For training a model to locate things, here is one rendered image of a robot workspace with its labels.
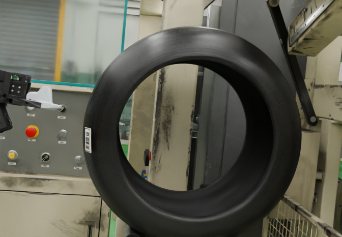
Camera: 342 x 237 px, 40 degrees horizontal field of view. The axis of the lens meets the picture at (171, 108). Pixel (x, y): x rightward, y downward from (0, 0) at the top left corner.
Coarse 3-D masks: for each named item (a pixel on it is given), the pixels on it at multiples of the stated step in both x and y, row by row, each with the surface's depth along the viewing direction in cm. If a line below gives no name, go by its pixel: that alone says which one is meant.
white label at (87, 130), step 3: (87, 129) 117; (90, 129) 115; (87, 132) 117; (90, 132) 115; (87, 135) 117; (90, 135) 115; (87, 138) 117; (90, 138) 115; (87, 141) 117; (90, 141) 116; (87, 144) 117; (90, 144) 116; (87, 147) 117; (90, 147) 116; (87, 150) 117; (90, 150) 116
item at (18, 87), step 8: (0, 72) 123; (8, 72) 121; (0, 80) 123; (8, 80) 121; (16, 80) 122; (24, 80) 122; (0, 88) 123; (8, 88) 121; (16, 88) 123; (24, 88) 123; (0, 96) 123; (8, 96) 122; (16, 96) 122; (24, 96) 125; (16, 104) 122
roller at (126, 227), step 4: (124, 224) 133; (124, 228) 129; (128, 228) 126; (132, 228) 125; (124, 232) 126; (128, 232) 123; (132, 232) 122; (136, 232) 123; (124, 236) 122; (128, 236) 120; (132, 236) 120; (136, 236) 120
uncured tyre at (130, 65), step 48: (144, 48) 117; (192, 48) 116; (240, 48) 118; (96, 96) 118; (240, 96) 147; (288, 96) 121; (96, 144) 116; (288, 144) 120; (144, 192) 145; (192, 192) 147; (240, 192) 146
